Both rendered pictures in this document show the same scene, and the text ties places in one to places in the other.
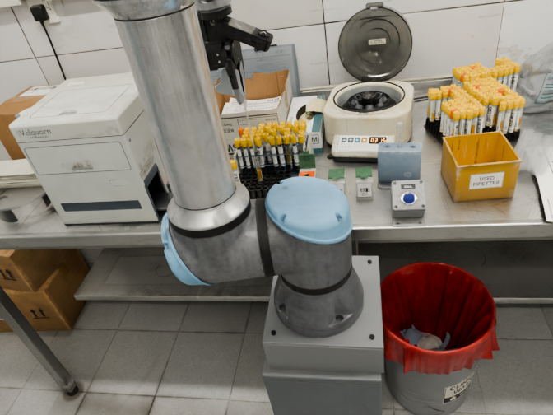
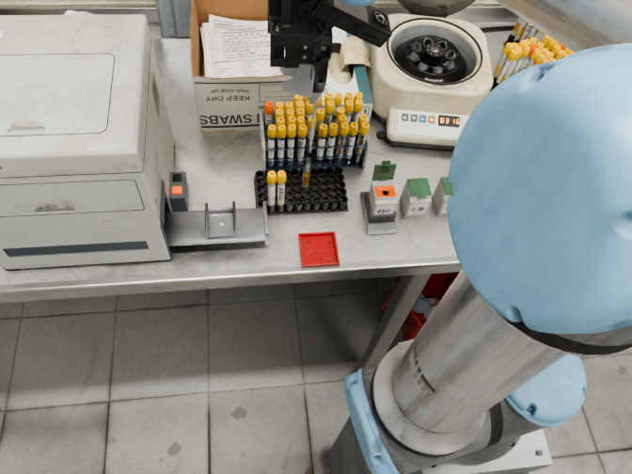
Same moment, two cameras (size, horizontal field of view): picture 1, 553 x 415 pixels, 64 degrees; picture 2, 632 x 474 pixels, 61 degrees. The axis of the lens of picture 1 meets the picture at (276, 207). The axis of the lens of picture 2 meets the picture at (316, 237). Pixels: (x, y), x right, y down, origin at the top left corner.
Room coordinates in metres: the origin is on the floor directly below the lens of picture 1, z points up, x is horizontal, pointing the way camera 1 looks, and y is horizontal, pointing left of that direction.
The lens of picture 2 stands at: (0.43, 0.29, 1.73)
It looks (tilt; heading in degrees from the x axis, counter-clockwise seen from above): 59 degrees down; 331
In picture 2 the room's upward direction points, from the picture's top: 9 degrees clockwise
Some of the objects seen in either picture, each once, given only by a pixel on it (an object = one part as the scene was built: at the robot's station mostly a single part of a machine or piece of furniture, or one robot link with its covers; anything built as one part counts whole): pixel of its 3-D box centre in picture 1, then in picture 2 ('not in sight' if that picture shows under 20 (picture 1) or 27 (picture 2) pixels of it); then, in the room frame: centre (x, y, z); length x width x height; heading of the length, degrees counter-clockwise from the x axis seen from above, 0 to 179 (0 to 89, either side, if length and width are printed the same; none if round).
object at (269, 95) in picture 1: (249, 113); (254, 55); (1.29, 0.03, 0.95); 0.29 x 0.25 x 0.15; 165
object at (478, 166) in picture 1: (477, 166); not in sight; (0.83, -0.48, 0.93); 0.13 x 0.13 x 0.10; 80
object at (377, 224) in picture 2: not in sight; (379, 209); (0.89, -0.09, 0.89); 0.09 x 0.05 x 0.04; 166
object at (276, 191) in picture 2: (255, 171); (302, 176); (0.98, 0.04, 0.93); 0.17 x 0.09 x 0.11; 75
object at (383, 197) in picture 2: (308, 184); (381, 200); (0.89, -0.09, 0.92); 0.05 x 0.04 x 0.06; 166
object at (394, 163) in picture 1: (399, 164); not in sight; (0.90, -0.32, 0.92); 0.10 x 0.07 x 0.10; 67
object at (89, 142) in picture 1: (115, 147); (79, 148); (1.08, 0.39, 1.03); 0.31 x 0.27 x 0.30; 75
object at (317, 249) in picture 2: not in sight; (318, 249); (0.85, 0.05, 0.88); 0.07 x 0.07 x 0.01; 75
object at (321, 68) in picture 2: (231, 68); (319, 64); (0.96, 0.04, 1.21); 0.05 x 0.02 x 0.09; 164
